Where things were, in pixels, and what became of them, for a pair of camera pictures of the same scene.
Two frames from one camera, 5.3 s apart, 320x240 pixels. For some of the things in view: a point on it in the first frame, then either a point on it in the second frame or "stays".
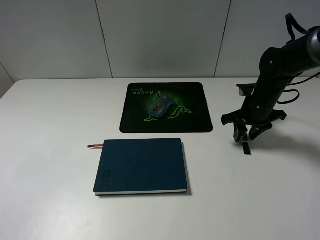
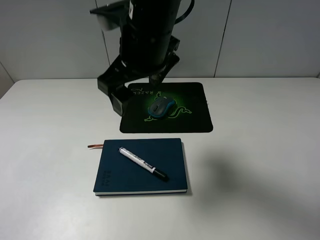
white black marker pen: (245, 145) to (143, 163)
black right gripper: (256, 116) to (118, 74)
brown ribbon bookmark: (94, 146) stays
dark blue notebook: (131, 166) stays
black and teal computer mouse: (159, 108) stays
